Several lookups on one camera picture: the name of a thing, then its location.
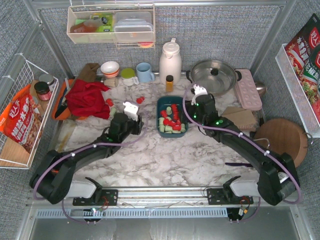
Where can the orange juice bottle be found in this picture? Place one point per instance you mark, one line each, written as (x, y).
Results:
(169, 83)

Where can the teal storage basket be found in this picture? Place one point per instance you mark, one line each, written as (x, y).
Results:
(164, 102)

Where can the black knife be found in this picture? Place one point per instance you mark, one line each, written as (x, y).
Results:
(60, 110)

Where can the white wire basket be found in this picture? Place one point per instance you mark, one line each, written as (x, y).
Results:
(12, 154)

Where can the brown cardboard sheet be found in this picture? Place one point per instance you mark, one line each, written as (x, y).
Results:
(244, 119)

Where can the red snack bag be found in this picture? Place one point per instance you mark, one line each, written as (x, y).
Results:
(19, 121)

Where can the clear wall shelf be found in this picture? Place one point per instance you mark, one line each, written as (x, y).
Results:
(81, 29)

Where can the round wooden board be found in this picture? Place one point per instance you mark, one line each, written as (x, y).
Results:
(283, 136)

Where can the pink egg tray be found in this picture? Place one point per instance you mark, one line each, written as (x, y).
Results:
(246, 92)

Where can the clear plastic food box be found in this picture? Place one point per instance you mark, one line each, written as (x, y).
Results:
(133, 26)

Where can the metal lid jar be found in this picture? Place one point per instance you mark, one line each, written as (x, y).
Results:
(49, 79)

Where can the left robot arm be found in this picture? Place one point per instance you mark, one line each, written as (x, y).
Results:
(54, 180)

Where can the red cloth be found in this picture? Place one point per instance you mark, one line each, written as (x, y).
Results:
(85, 99)

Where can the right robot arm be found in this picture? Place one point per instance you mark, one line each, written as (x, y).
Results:
(278, 178)

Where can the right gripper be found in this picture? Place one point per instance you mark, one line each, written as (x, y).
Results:
(191, 107)

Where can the white mesh rack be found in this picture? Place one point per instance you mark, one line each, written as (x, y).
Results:
(300, 100)

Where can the dark lid jar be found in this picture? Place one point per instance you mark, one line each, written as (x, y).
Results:
(43, 91)

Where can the white orange bowl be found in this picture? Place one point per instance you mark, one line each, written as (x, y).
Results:
(110, 69)

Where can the green lidded cup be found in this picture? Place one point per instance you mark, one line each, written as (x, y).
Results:
(129, 77)

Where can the orange tray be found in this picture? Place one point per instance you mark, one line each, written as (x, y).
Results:
(61, 100)

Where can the olive brown cloth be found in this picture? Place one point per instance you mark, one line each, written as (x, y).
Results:
(89, 72)

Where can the white thermos jug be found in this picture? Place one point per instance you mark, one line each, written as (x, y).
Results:
(170, 62)

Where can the steel pot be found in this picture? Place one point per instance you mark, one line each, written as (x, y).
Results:
(215, 76)

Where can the red seasoning packet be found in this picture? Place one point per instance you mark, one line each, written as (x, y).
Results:
(303, 52)

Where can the green drink bottle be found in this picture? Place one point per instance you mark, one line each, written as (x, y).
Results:
(107, 22)

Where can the blue mug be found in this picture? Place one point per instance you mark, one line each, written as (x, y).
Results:
(144, 73)

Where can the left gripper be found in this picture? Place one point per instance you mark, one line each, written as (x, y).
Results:
(137, 125)

